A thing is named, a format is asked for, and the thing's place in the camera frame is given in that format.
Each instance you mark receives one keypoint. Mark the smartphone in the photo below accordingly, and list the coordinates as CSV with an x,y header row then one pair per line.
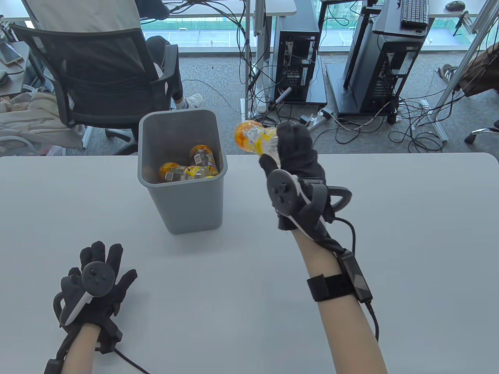
x,y
11,54

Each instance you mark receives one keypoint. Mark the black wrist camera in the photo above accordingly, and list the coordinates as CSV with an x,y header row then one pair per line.
x,y
111,337
284,223

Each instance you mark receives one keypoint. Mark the dark desk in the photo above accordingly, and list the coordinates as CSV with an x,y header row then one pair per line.
x,y
19,78

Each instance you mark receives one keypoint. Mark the beige cloth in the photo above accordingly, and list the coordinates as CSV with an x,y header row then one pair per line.
x,y
31,113

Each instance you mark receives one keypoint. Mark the black keyboard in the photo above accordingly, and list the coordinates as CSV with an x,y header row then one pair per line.
x,y
415,13

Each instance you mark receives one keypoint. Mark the person's right hand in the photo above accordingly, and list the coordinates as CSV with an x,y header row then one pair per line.
x,y
300,156

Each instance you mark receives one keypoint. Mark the chrome chair base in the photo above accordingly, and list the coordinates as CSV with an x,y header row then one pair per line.
x,y
481,132

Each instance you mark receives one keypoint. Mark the grey desk leg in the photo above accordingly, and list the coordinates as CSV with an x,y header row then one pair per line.
x,y
260,58

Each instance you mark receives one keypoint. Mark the orange juice bottle yellow cap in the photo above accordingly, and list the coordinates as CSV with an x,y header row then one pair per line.
x,y
202,157
251,136
175,171

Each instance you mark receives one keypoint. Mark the black computer tower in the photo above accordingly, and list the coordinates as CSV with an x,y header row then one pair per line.
x,y
298,62
393,70

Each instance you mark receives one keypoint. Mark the white power strip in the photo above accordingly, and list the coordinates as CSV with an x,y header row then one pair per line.
x,y
317,120

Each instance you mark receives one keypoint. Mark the person's right forearm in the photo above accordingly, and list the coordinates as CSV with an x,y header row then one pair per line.
x,y
351,335

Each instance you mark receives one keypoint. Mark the grey plastic bin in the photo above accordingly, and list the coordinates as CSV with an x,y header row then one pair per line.
x,y
187,210

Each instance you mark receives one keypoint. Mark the person's left hand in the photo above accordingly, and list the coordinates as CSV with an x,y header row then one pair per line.
x,y
119,292

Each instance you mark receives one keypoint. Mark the white desk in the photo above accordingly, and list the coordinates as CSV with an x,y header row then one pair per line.
x,y
273,7

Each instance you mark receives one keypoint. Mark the black computer mouse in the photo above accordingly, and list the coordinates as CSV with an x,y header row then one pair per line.
x,y
455,5

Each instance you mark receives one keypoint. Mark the person's left forearm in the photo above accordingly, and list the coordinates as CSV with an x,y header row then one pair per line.
x,y
80,354

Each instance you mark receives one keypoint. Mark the black mesh office chair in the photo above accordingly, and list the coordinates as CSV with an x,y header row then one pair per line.
x,y
97,78

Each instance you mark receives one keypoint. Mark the aluminium frame leg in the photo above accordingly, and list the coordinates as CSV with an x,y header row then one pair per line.
x,y
464,58

